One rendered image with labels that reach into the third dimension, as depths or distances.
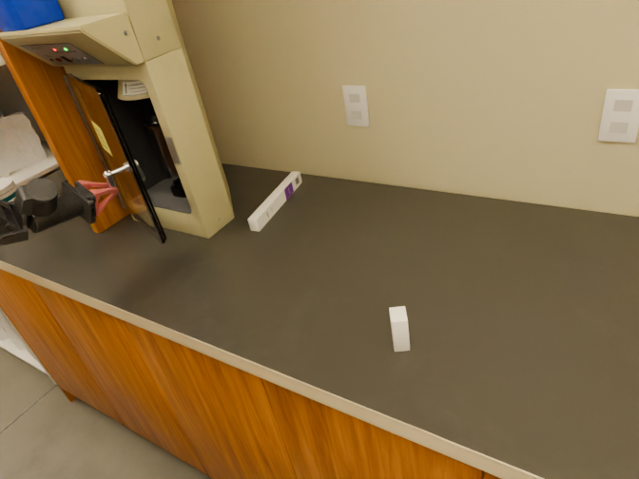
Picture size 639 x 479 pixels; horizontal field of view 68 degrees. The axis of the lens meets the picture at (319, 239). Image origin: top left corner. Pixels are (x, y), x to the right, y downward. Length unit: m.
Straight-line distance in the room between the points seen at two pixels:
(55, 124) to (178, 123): 0.38
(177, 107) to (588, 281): 0.97
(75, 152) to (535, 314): 1.22
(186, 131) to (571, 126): 0.89
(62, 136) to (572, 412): 1.32
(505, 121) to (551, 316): 0.50
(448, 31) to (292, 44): 0.44
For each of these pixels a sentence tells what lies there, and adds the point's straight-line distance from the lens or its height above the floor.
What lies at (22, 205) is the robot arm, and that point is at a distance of 1.10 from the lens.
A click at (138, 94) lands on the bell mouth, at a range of 1.26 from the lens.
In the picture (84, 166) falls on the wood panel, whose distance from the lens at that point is 1.50.
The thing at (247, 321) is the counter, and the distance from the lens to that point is 1.01.
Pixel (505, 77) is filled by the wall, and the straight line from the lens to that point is 1.21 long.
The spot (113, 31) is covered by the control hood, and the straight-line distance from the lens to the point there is 1.11.
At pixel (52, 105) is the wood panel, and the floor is 1.32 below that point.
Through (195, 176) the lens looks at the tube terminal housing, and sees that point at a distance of 1.25.
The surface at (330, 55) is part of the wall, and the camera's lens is 1.36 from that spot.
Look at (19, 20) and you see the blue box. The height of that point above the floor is 1.53.
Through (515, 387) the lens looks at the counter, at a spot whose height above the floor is 0.94.
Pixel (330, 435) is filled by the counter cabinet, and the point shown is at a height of 0.74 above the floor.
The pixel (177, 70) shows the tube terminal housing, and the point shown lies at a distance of 1.21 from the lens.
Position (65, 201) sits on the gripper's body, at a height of 1.19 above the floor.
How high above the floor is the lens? 1.60
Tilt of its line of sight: 34 degrees down
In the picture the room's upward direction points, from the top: 11 degrees counter-clockwise
